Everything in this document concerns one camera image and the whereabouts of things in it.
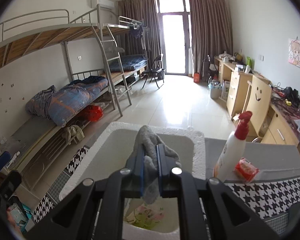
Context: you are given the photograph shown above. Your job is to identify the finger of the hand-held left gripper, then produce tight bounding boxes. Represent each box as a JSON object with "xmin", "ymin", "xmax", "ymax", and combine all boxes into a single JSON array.
[
  {"xmin": 0, "ymin": 171, "xmax": 22, "ymax": 201},
  {"xmin": 0, "ymin": 151, "xmax": 11, "ymax": 175}
]

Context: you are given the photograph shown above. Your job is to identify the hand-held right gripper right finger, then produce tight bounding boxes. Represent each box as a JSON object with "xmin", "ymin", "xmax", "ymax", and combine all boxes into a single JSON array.
[{"xmin": 156, "ymin": 144, "xmax": 279, "ymax": 240}]

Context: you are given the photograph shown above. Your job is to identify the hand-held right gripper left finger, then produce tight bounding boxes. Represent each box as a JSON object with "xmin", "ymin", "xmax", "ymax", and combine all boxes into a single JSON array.
[{"xmin": 24, "ymin": 144, "xmax": 145, "ymax": 240}]

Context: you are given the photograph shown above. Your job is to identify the grey sock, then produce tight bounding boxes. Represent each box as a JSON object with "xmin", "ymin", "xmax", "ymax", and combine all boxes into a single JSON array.
[{"xmin": 136, "ymin": 125, "xmax": 182, "ymax": 204}]

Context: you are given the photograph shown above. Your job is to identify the white foam box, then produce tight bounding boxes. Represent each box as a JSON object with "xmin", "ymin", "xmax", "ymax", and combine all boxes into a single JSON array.
[{"xmin": 59, "ymin": 121, "xmax": 205, "ymax": 240}]

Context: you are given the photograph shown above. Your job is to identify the green floral tissue packet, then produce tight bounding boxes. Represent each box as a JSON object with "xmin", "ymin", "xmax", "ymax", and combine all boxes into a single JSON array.
[{"xmin": 125, "ymin": 204, "xmax": 165, "ymax": 228}]

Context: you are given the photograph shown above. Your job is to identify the person's left hand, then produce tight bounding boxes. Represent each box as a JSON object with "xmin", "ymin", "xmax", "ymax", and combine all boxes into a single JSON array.
[{"xmin": 7, "ymin": 209, "xmax": 23, "ymax": 237}]

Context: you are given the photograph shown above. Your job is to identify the white pump lotion bottle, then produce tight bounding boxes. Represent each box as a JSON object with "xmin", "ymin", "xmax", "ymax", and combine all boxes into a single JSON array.
[{"xmin": 212, "ymin": 111, "xmax": 253, "ymax": 183}]

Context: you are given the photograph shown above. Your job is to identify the beige crumpled clothes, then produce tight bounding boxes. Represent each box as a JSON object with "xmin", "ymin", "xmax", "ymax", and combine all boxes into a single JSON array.
[{"xmin": 61, "ymin": 125, "xmax": 84, "ymax": 144}]

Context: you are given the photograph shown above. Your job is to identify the red plastic bag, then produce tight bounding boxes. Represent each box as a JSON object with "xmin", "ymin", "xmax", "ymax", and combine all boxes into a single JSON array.
[{"xmin": 84, "ymin": 105, "xmax": 103, "ymax": 122}]

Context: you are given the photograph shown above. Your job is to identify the red snack packet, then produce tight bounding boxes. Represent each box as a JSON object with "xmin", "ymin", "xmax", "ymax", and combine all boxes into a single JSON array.
[{"xmin": 234, "ymin": 157, "xmax": 260, "ymax": 183}]

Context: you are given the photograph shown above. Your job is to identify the blue orange quilt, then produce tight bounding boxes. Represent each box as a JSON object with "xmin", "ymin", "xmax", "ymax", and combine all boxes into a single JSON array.
[{"xmin": 25, "ymin": 76, "xmax": 108, "ymax": 127}]

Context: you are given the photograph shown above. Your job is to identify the pale storage basket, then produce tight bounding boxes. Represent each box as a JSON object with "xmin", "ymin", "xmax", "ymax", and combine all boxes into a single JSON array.
[{"xmin": 210, "ymin": 82, "xmax": 222, "ymax": 99}]

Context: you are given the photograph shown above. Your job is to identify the black folding chair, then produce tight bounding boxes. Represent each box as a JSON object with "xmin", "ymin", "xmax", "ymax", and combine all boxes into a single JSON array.
[{"xmin": 142, "ymin": 54, "xmax": 165, "ymax": 89}]

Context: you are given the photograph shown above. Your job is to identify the houndstooth tablecloth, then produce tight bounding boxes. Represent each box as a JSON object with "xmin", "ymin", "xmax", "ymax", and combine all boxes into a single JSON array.
[{"xmin": 31, "ymin": 137, "xmax": 300, "ymax": 234}]

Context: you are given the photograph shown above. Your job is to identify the small metal bunk bed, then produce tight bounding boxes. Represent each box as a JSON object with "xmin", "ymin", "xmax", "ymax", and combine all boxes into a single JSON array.
[{"xmin": 102, "ymin": 16, "xmax": 163, "ymax": 90}]

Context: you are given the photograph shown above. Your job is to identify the blue checked mattress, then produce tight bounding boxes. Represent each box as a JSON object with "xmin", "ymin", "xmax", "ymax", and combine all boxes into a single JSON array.
[{"xmin": 109, "ymin": 55, "xmax": 149, "ymax": 72}]

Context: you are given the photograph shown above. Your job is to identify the light wooden drawer desk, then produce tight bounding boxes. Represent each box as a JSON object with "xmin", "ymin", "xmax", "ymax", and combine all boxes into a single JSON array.
[{"xmin": 214, "ymin": 56, "xmax": 270, "ymax": 120}]

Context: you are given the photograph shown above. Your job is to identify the metal bunk ladder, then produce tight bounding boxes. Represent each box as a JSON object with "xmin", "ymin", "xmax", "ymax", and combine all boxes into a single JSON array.
[{"xmin": 92, "ymin": 24, "xmax": 132, "ymax": 117}]

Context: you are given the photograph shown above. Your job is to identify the wooden smiley face chair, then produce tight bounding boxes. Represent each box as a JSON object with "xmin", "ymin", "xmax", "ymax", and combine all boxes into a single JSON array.
[{"xmin": 231, "ymin": 75, "xmax": 272, "ymax": 137}]

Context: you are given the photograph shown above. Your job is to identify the large metal bunk bed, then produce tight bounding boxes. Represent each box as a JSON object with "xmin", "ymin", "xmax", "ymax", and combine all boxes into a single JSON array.
[{"xmin": 0, "ymin": 9, "xmax": 123, "ymax": 180}]

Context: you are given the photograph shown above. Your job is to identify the glass balcony door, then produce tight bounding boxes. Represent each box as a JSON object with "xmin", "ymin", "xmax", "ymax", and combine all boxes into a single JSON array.
[{"xmin": 155, "ymin": 0, "xmax": 190, "ymax": 75}]

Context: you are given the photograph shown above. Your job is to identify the dark hanging clothes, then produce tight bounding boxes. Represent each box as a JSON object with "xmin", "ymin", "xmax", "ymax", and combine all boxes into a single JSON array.
[{"xmin": 129, "ymin": 25, "xmax": 147, "ymax": 50}]

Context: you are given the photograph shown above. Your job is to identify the brown curtain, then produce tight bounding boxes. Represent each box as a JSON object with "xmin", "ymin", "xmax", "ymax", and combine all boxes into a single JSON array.
[
  {"xmin": 189, "ymin": 0, "xmax": 233, "ymax": 75},
  {"xmin": 117, "ymin": 0, "xmax": 163, "ymax": 70}
]

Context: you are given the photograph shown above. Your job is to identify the black headphones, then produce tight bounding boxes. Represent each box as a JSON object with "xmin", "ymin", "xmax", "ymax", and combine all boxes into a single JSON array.
[{"xmin": 285, "ymin": 87, "xmax": 300, "ymax": 105}]

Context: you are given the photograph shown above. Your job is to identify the white air conditioner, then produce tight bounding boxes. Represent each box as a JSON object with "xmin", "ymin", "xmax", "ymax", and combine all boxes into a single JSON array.
[{"xmin": 91, "ymin": 0, "xmax": 114, "ymax": 10}]

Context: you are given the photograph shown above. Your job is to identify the pink cartoon wall picture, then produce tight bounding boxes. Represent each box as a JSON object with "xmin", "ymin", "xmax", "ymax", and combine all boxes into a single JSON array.
[{"xmin": 287, "ymin": 38, "xmax": 300, "ymax": 70}]

